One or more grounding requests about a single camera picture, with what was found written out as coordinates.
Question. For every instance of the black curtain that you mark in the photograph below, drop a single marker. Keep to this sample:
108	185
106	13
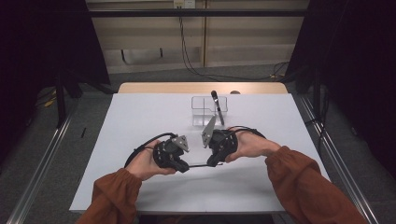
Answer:
358	62
37	62

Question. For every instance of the clear plastic organizer box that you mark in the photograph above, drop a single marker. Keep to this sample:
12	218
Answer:
202	109

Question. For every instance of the dark round table grommet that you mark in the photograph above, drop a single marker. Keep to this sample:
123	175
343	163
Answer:
235	92

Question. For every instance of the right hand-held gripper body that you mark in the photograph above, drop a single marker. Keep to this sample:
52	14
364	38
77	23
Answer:
222	143

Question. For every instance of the black horizontal metal bar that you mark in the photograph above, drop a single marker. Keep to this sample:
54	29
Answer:
186	13

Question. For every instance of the small black floor object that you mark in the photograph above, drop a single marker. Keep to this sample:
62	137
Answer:
83	132

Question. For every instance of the person's left hand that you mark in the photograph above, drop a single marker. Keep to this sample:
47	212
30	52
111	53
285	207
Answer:
141	163

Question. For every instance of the aluminium floor rail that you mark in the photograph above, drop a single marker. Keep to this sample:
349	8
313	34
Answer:
37	183
345	161

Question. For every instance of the small black wall bracket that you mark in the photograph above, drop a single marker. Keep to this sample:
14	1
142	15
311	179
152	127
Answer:
123	56
161	52

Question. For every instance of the white wall socket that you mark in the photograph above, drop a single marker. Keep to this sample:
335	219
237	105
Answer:
184	3

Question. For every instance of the thick black silver makeup pen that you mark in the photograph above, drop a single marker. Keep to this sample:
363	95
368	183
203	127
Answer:
218	109

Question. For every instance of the white table mat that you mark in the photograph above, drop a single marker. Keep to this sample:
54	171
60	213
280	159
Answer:
202	193

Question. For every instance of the person's right hand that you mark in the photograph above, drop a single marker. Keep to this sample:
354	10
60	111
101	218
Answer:
252	146

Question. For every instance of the thin black makeup brush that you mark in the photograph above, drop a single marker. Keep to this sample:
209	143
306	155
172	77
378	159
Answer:
199	165

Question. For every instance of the black metal stand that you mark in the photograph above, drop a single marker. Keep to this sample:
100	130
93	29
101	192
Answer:
60	102
317	99

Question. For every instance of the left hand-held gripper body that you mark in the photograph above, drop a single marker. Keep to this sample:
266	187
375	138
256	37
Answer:
168	154

